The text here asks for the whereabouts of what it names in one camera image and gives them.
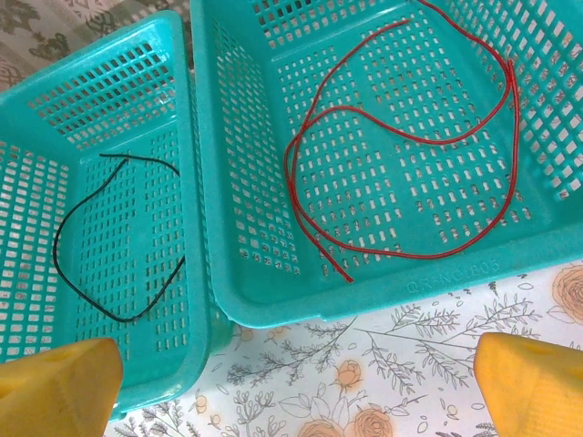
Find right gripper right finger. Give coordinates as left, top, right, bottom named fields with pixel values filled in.
left=473, top=331, right=583, bottom=437

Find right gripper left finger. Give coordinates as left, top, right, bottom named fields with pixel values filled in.
left=0, top=337, right=125, bottom=437

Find thin black cable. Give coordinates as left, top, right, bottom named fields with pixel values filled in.
left=52, top=153, right=187, bottom=323

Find thin red cable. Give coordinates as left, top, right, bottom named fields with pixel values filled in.
left=284, top=0, right=523, bottom=261
left=284, top=17, right=411, bottom=283

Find floral table mat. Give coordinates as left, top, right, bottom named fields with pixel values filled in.
left=0, top=0, right=583, bottom=437

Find teal plastic basket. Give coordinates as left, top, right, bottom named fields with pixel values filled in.
left=189, top=0, right=583, bottom=330
left=0, top=9, right=215, bottom=422

